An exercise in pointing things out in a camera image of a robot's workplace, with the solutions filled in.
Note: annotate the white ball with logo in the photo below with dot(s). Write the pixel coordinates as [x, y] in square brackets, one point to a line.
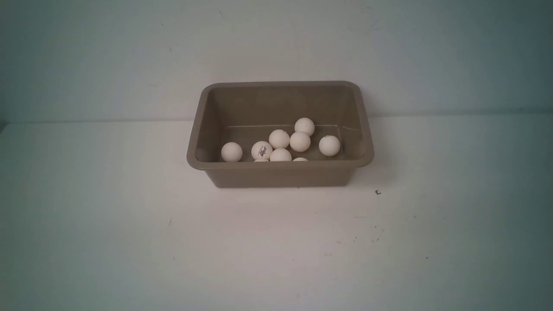
[280, 155]

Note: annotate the brown plastic storage bin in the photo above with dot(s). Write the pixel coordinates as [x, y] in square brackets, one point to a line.
[247, 112]

